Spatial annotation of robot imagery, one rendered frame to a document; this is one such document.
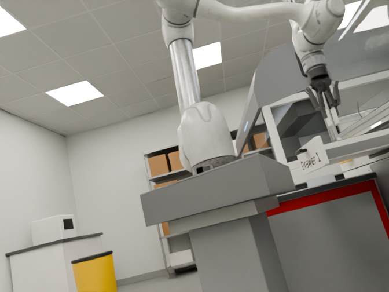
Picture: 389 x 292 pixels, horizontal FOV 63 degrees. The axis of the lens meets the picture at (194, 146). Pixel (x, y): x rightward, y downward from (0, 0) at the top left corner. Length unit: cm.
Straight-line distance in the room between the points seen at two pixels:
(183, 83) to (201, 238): 66
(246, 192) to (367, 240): 81
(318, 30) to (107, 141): 517
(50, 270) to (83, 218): 202
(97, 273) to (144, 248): 242
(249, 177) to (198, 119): 31
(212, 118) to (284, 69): 138
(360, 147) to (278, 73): 117
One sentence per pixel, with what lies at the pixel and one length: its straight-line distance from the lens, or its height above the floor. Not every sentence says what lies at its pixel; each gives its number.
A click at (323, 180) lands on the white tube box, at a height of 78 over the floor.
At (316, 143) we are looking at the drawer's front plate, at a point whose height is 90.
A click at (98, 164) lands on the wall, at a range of 609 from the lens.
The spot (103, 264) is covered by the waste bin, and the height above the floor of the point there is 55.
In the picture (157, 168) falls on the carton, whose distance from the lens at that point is 525.
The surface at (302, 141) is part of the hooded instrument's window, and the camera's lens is 225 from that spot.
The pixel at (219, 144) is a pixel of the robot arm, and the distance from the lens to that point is 102.
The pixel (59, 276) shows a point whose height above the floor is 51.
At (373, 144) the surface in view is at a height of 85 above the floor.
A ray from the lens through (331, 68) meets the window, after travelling 177.
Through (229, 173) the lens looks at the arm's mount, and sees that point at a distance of 85.
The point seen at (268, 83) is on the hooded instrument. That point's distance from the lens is 231.
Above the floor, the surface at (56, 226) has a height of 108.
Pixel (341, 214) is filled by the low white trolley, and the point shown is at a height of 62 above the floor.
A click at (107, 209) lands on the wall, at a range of 595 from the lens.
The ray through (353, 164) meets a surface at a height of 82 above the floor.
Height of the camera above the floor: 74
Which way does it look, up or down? 13 degrees up
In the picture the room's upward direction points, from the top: 14 degrees counter-clockwise
